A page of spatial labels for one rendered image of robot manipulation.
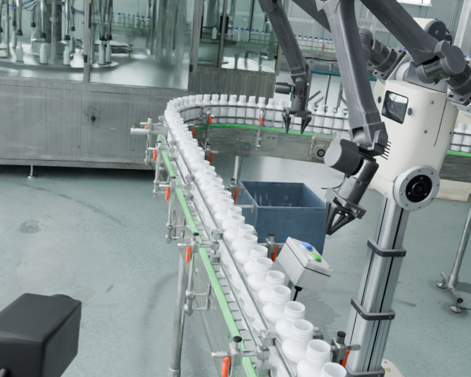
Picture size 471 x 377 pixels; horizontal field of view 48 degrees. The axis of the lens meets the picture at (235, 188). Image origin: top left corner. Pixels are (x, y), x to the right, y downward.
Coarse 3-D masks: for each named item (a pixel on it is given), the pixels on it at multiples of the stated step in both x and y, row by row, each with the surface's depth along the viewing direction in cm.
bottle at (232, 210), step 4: (228, 208) 141; (232, 208) 142; (236, 208) 142; (240, 208) 142; (228, 212) 140; (232, 212) 139; (236, 212) 139; (240, 212) 140; (228, 216) 140; (228, 220) 141; (224, 224) 141; (228, 224) 140; (224, 228) 141; (220, 240) 144; (220, 244) 143; (220, 248) 144; (220, 252) 144
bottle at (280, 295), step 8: (272, 288) 103; (280, 288) 105; (288, 288) 104; (272, 296) 103; (280, 296) 101; (288, 296) 102; (272, 304) 103; (280, 304) 102; (264, 312) 103; (272, 312) 102; (280, 312) 102; (272, 320) 102; (264, 328) 104; (272, 328) 102
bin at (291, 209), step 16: (240, 192) 229; (256, 192) 237; (272, 192) 239; (288, 192) 241; (304, 192) 239; (256, 208) 206; (272, 208) 207; (288, 208) 208; (304, 208) 210; (320, 208) 212; (256, 224) 208; (272, 224) 210; (288, 224) 211; (304, 224) 213; (320, 224) 215; (304, 240) 216; (320, 240) 218
